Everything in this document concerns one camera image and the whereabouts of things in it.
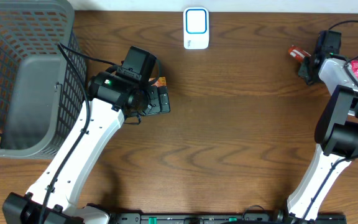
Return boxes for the red snack bar wrapper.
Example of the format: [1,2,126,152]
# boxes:
[288,45,311,63]

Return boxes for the orange Kleenex tissue pack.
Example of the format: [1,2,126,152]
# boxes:
[149,77,167,87]

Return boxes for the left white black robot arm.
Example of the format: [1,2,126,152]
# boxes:
[2,70,170,223]

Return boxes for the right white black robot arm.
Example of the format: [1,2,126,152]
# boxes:
[281,52,358,223]

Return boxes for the grey plastic mesh basket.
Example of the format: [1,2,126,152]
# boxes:
[0,0,87,159]

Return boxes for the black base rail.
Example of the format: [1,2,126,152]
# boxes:
[35,212,347,224]

